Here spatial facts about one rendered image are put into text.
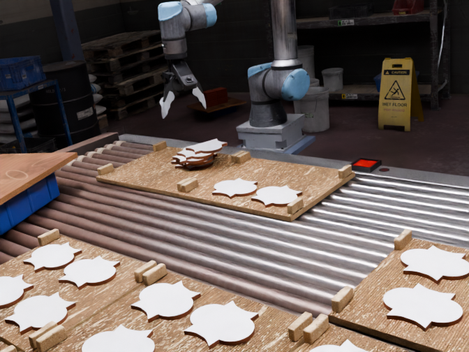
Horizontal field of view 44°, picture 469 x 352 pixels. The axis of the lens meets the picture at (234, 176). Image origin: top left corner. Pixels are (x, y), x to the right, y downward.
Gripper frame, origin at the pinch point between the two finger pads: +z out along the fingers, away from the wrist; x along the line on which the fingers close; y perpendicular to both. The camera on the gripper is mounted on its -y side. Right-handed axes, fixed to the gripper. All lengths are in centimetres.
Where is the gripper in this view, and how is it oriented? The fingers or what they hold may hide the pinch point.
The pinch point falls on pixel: (185, 114)
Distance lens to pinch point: 191.5
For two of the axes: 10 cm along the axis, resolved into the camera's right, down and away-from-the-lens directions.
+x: -8.8, 2.5, -4.0
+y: -4.6, -3.0, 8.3
